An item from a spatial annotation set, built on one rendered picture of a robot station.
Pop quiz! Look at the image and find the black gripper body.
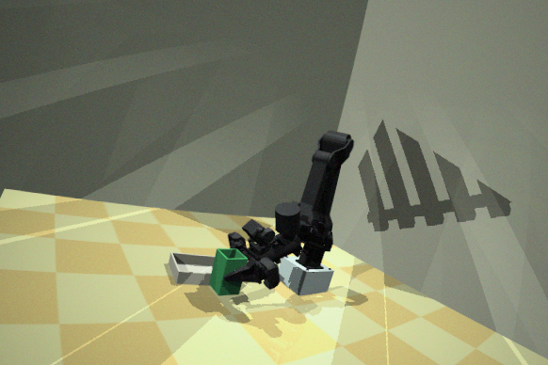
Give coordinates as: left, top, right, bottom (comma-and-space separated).
228, 232, 285, 290

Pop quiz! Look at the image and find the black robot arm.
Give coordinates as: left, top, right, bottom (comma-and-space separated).
242, 130, 353, 269

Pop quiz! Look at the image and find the green square cup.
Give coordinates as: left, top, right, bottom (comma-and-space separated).
209, 248, 248, 296

